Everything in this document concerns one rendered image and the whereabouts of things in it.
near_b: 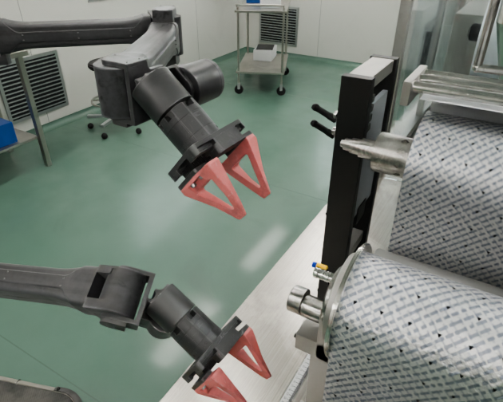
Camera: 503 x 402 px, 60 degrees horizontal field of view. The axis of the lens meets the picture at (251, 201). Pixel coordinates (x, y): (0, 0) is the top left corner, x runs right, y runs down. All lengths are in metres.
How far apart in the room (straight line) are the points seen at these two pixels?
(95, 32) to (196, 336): 0.66
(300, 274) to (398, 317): 0.64
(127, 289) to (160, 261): 1.94
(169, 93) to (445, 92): 0.37
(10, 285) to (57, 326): 1.62
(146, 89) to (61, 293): 0.33
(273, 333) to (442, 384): 0.53
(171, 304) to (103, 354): 1.55
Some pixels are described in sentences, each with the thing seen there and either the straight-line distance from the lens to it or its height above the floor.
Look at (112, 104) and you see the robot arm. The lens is 0.61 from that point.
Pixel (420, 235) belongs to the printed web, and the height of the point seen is 1.25.
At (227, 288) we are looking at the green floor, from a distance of 2.39.
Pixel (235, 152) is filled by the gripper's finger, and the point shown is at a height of 1.39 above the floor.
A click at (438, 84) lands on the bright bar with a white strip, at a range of 0.70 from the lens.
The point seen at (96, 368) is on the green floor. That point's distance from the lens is 2.16.
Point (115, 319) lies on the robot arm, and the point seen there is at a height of 1.18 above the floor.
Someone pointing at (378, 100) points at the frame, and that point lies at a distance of 0.82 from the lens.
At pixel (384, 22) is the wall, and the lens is 6.20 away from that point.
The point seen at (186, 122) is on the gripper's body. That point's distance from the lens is 0.54.
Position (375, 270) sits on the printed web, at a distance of 0.52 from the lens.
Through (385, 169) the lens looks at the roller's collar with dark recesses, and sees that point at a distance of 0.71.
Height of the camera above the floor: 1.64
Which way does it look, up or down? 32 degrees down
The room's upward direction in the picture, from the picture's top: straight up
